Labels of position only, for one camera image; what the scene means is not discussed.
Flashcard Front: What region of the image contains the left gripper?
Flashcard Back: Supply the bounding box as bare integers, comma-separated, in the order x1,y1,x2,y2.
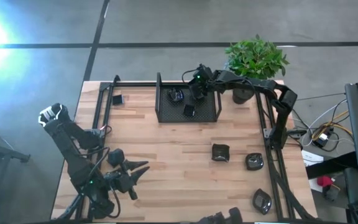
106,159,151,201

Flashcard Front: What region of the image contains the round wavy black plate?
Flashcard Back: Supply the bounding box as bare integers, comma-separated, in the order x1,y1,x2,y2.
167,87,185,103

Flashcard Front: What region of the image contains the square wavy black plate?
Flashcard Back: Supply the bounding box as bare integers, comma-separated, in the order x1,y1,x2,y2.
211,143,231,163

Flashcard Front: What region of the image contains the green potted plant black pot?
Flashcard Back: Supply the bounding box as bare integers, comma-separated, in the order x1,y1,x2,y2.
224,34,291,105

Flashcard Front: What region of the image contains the rounded square black plate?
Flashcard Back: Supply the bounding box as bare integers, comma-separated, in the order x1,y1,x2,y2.
245,152,264,171

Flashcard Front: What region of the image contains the black power strip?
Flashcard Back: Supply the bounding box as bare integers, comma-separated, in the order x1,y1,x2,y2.
286,128,308,140

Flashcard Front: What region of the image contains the oval black plate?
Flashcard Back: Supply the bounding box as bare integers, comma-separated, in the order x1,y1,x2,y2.
252,188,273,216

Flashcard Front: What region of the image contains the white paper sheet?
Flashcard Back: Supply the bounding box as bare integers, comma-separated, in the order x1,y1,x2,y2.
301,149,324,167

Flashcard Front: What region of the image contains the black and white power adapter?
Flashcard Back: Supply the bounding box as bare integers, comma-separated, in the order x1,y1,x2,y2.
313,132,331,147

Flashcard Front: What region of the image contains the small red object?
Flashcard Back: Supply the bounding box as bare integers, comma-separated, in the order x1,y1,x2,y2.
317,175,334,187

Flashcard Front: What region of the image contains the small black object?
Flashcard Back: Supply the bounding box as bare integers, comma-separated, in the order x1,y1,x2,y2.
323,185,341,202

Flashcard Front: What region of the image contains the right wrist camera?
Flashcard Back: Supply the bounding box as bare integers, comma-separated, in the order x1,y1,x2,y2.
195,63,214,82

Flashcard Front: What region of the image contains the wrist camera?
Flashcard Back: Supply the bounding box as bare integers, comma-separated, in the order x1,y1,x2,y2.
195,63,214,82
107,148,126,168

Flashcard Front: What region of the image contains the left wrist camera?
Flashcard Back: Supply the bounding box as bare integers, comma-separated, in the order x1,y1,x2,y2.
107,148,126,168

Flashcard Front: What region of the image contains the black mesh tray with handles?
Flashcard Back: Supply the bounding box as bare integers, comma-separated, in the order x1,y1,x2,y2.
155,72,223,123

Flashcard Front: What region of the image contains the white floor cable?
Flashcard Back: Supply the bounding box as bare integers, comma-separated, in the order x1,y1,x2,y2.
290,102,347,147

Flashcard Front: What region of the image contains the yellow cable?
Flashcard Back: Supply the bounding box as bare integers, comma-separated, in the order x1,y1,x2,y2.
311,110,354,141

